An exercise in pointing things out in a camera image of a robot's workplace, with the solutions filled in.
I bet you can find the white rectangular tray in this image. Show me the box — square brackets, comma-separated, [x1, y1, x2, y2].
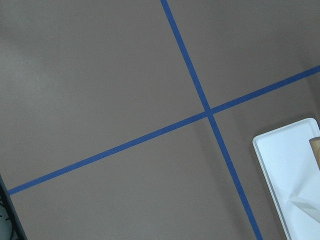
[252, 118, 320, 240]

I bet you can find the wooden cloth rack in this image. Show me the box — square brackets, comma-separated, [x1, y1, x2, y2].
[309, 136, 320, 169]

